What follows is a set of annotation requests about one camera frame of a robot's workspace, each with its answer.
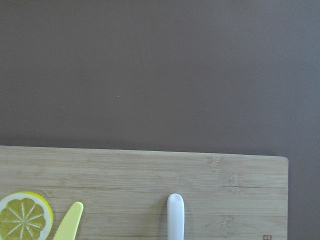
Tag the white plastic spoon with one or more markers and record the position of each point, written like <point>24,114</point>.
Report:
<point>175,217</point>

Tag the bamboo cutting board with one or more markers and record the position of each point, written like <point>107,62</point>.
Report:
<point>124,192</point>

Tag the yellow plastic knife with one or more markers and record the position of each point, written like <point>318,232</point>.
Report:
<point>68,227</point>

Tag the lemon slice far side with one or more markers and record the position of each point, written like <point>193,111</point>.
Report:
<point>25,216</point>

